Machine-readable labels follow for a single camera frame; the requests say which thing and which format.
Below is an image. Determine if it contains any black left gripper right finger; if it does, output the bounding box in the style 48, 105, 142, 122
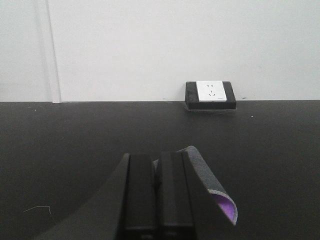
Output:
156, 152, 235, 240

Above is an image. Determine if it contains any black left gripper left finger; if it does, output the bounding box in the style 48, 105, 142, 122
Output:
36, 153, 158, 240

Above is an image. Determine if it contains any gray purple cloth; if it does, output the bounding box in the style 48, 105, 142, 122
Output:
178, 145, 238, 226

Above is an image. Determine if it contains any black white power socket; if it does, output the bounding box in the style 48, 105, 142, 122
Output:
185, 80, 237, 111

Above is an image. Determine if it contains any white wall conduit strip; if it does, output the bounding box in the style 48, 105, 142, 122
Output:
34, 0, 63, 104

